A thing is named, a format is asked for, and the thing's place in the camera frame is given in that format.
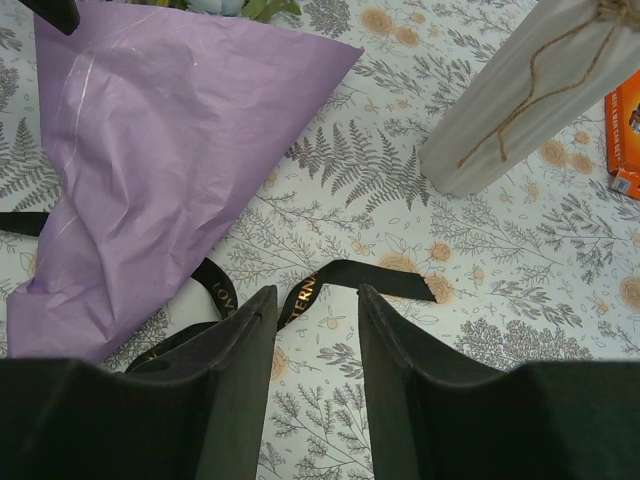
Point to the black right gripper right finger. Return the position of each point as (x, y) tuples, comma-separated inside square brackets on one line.
[(435, 413)]

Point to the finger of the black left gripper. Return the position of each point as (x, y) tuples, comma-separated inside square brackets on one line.
[(61, 14)]

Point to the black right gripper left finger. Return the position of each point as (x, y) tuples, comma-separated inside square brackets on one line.
[(194, 412)]

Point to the purple paper bouquet wrap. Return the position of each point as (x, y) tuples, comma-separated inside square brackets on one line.
[(161, 125)]

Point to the artificial flower bunch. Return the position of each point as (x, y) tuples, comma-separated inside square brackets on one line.
[(257, 10)]

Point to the black ribbon gold lettering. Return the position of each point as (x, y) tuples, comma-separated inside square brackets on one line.
[(344, 273)]

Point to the white ribbed ceramic vase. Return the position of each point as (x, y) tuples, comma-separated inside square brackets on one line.
[(564, 57)]

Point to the orange product box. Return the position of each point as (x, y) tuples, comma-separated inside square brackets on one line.
[(622, 136)]

